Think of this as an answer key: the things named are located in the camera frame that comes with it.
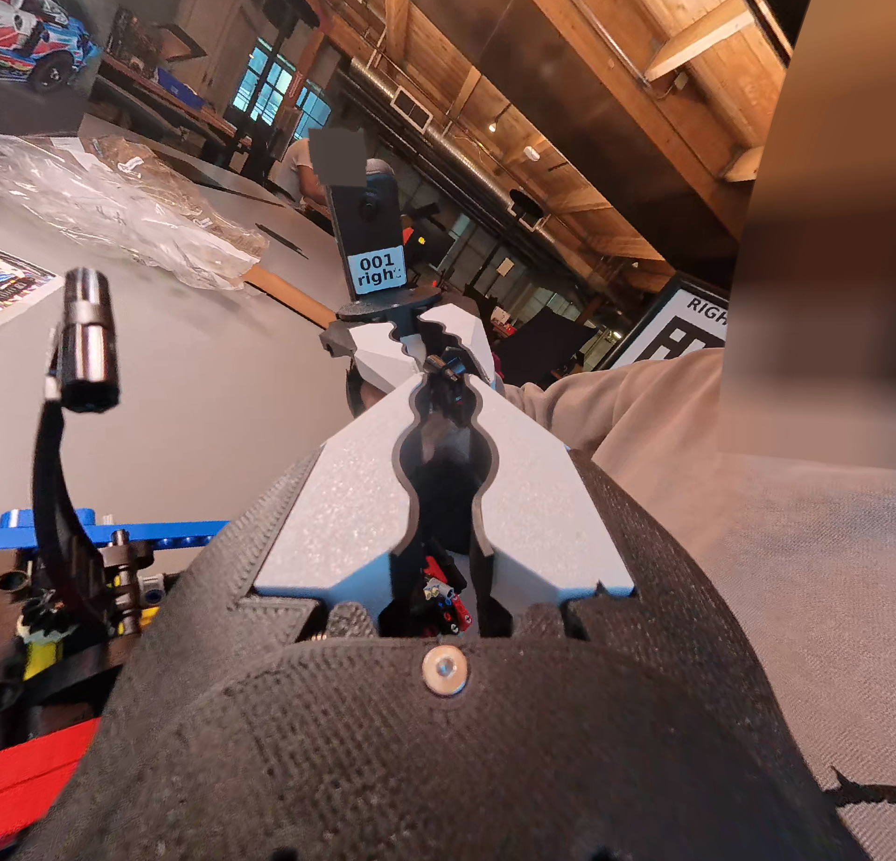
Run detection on person's right forearm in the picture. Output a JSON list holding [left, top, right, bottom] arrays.
[[500, 349, 725, 459]]

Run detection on brown cardboard sheet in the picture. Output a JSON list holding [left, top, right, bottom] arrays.
[[244, 265, 338, 330]]

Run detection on lego car chassis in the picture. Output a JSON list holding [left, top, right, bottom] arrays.
[[0, 507, 473, 837]]

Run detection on person's right hand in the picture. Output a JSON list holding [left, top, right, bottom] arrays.
[[419, 413, 478, 464]]

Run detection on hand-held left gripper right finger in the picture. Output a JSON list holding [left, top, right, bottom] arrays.
[[466, 375, 637, 634]]

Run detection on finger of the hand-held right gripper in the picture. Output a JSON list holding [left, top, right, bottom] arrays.
[[347, 321, 421, 393], [419, 302, 496, 380]]

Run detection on black framed marker sign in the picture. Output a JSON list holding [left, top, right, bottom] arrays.
[[601, 273, 730, 373]]

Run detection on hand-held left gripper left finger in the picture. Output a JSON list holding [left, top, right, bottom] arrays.
[[253, 373, 429, 613]]

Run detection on holographic sticker sheet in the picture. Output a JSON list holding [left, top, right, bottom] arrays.
[[0, 251, 67, 329]]

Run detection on black lego set box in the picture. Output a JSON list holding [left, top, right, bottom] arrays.
[[0, 0, 193, 137]]

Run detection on small black lego assembly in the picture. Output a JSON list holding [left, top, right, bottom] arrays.
[[423, 349, 466, 414]]

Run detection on clear plastic bag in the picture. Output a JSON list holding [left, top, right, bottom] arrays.
[[0, 136, 270, 291]]

